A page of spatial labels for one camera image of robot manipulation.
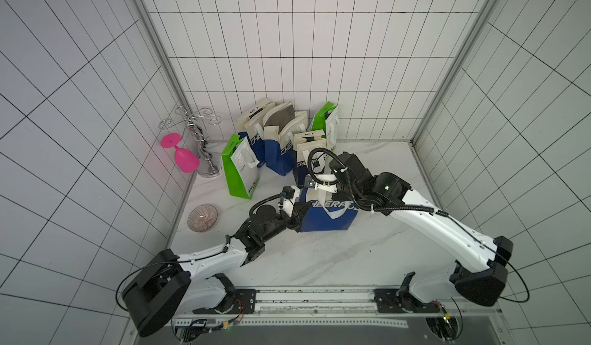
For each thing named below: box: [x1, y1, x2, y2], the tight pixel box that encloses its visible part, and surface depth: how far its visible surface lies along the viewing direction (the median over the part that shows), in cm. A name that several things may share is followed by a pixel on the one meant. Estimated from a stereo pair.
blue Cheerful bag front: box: [237, 97, 277, 168], surface depth 97 cm
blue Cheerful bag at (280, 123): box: [263, 100, 309, 178], surface depth 97 cm
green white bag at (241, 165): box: [221, 133, 261, 201], surface depth 87 cm
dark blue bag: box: [299, 187, 358, 232], surface depth 77 cm
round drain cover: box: [186, 204, 219, 233], surface depth 91 cm
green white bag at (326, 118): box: [310, 100, 340, 151], surface depth 97 cm
